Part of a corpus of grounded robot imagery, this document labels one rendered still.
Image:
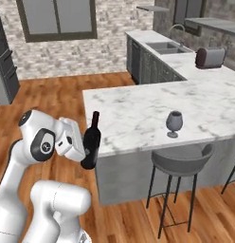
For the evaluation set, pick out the small grey shelf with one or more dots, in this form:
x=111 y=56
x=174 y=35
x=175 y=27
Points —
x=152 y=8

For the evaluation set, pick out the curved grey tap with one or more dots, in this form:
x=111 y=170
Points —
x=175 y=31

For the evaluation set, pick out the dark wine bottle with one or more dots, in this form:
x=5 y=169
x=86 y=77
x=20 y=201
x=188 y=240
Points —
x=90 y=144

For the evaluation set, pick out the black stool leg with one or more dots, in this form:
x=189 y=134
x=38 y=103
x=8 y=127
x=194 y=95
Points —
x=230 y=177

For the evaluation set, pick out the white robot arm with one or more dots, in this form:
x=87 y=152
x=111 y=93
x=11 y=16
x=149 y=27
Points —
x=34 y=190

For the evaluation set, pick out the grey wine glass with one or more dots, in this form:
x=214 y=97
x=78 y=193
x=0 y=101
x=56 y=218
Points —
x=174 y=122

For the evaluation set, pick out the dark framed corner window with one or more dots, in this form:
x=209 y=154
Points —
x=189 y=14

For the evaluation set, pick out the steel sink basin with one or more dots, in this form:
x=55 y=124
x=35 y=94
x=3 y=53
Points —
x=166 y=47

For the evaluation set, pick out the grey toaster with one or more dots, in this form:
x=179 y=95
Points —
x=210 y=58

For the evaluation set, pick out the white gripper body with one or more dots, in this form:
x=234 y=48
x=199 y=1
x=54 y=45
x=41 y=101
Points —
x=73 y=142

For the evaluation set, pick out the dark grey oven stack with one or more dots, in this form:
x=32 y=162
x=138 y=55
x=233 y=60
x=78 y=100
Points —
x=5 y=69

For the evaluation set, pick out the grey bar stool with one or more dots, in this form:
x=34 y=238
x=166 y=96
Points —
x=179 y=171

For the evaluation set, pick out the dark grey base cupboards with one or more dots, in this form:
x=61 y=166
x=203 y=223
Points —
x=151 y=65

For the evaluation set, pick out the grey wall shelf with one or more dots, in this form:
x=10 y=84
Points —
x=214 y=24

